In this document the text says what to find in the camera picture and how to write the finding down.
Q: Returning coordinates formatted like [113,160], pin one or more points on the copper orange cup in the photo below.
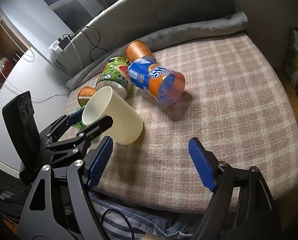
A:
[138,50]

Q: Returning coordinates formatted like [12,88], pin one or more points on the green paper bag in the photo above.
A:
[291,64]

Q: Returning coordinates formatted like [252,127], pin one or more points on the rolled grey blanket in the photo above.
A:
[168,37]

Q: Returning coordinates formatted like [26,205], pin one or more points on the red white vase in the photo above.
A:
[5,69]

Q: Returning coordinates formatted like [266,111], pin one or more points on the white power strip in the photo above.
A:
[59,45]

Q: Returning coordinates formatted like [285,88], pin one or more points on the striped blue bedsheet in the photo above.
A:
[123,220]

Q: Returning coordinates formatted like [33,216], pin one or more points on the wooden shelf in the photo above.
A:
[12,45]

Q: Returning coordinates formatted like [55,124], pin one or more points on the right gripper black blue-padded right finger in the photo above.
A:
[241,206]

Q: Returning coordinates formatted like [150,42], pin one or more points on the white plastic cup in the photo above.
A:
[127,124]

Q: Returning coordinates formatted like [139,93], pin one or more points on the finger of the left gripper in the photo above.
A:
[95,130]
[75,117]

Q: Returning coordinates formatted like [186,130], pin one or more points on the plaid beige cushion cover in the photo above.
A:
[233,102]

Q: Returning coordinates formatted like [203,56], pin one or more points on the grey blanket on backrest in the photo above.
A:
[128,20]

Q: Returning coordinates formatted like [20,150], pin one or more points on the green label noodle cup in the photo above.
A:
[115,75]

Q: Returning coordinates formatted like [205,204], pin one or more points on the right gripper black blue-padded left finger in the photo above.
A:
[58,205]

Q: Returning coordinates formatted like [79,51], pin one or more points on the blue orange printed cup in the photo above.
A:
[166,86]

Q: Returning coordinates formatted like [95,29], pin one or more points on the green plastic wrapper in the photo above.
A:
[79,126]

